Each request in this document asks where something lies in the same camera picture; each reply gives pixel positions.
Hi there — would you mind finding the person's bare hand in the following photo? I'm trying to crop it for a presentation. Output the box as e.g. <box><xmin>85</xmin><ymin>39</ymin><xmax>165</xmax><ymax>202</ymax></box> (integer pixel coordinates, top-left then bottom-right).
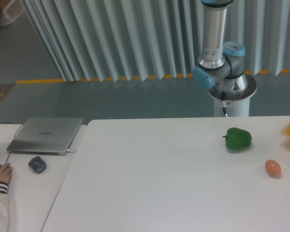
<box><xmin>0</xmin><ymin>163</ymin><xmax>13</xmax><ymax>185</ymax></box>

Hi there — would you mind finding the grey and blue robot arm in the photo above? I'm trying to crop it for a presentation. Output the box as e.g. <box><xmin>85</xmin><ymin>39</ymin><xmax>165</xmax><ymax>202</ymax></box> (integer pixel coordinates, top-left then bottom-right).
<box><xmin>192</xmin><ymin>0</ymin><xmax>246</xmax><ymax>89</ymax></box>

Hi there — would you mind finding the black computer mouse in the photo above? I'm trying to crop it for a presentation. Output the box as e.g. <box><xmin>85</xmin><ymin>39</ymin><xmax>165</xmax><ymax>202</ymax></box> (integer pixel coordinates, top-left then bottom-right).
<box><xmin>28</xmin><ymin>156</ymin><xmax>47</xmax><ymax>174</ymax></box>

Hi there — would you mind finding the silver closed laptop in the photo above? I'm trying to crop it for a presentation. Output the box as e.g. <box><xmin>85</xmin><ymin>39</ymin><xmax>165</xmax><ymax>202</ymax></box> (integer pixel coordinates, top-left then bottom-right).
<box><xmin>7</xmin><ymin>117</ymin><xmax>83</xmax><ymax>156</ymax></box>

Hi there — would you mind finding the grey folding partition screen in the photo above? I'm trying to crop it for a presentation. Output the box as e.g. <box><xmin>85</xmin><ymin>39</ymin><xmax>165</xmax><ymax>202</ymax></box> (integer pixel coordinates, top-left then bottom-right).
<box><xmin>22</xmin><ymin>0</ymin><xmax>290</xmax><ymax>81</ymax></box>

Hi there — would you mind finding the green bell pepper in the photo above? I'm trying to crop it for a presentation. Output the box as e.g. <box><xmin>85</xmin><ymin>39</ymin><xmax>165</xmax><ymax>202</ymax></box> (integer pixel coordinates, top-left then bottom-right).
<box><xmin>222</xmin><ymin>127</ymin><xmax>252</xmax><ymax>153</ymax></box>

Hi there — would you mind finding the brown egg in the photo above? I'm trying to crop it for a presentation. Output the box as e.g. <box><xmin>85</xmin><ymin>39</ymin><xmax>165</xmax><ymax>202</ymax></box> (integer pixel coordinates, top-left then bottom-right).
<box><xmin>265</xmin><ymin>159</ymin><xmax>281</xmax><ymax>178</ymax></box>

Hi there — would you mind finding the black mouse cable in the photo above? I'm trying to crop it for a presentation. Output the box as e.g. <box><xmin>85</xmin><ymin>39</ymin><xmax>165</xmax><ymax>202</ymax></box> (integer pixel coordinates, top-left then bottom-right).
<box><xmin>0</xmin><ymin>122</ymin><xmax>25</xmax><ymax>165</ymax></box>

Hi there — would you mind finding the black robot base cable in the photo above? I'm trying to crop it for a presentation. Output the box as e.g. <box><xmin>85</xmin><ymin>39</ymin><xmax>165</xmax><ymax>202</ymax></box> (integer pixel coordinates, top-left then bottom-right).
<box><xmin>221</xmin><ymin>91</ymin><xmax>229</xmax><ymax>118</ymax></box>

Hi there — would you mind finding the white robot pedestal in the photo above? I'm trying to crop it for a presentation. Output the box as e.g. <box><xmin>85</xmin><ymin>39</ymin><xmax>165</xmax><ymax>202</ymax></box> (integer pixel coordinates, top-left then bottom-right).
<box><xmin>208</xmin><ymin>74</ymin><xmax>257</xmax><ymax>117</ymax></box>

